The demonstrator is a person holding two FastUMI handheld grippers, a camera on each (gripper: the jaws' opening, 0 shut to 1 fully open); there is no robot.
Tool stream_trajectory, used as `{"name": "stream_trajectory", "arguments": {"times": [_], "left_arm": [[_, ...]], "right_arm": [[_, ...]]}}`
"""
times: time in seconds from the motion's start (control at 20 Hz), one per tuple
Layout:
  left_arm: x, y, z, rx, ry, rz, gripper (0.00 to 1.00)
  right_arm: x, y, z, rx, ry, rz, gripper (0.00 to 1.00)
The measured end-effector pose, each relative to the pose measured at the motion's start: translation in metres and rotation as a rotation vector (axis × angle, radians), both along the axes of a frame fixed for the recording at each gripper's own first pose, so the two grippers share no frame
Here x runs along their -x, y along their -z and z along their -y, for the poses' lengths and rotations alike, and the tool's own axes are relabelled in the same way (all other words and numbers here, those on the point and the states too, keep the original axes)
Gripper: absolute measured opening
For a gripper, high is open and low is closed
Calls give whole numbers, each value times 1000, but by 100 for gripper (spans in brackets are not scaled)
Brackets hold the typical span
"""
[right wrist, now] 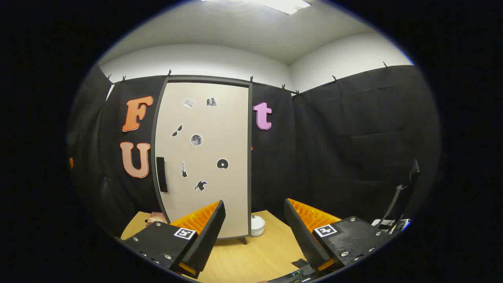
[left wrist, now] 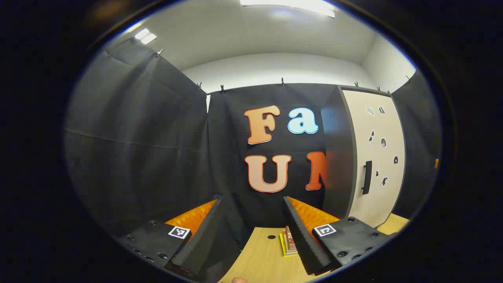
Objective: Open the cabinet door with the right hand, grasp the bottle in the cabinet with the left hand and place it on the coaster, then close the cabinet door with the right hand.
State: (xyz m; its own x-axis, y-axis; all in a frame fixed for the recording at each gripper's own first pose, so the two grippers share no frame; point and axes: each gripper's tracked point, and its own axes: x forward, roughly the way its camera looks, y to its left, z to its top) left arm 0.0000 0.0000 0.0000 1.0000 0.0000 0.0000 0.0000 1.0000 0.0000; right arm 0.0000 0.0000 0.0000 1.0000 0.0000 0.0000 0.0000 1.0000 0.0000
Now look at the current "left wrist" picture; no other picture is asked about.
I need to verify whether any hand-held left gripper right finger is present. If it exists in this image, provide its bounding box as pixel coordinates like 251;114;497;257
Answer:
283;196;397;276

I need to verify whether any long ceiling light panel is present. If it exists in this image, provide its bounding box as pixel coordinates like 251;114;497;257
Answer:
240;0;336;18

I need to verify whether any black backdrop cloth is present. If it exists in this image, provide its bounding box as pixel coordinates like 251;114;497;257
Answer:
65;37;442;272

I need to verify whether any yellow cover book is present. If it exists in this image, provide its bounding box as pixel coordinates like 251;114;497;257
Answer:
279;233;298;257

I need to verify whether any white page thick book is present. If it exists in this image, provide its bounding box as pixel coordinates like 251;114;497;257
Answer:
282;230;298;254

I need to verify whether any white cabinet door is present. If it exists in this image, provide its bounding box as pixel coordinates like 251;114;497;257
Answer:
341;90;406;228

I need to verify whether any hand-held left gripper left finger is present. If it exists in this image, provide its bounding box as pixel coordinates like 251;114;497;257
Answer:
118;195;224;277

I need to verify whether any dark grey cabinet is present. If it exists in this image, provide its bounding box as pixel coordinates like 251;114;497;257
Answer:
320;84;407;229

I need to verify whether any black door handle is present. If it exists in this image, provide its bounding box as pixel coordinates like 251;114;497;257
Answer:
362;160;373;195

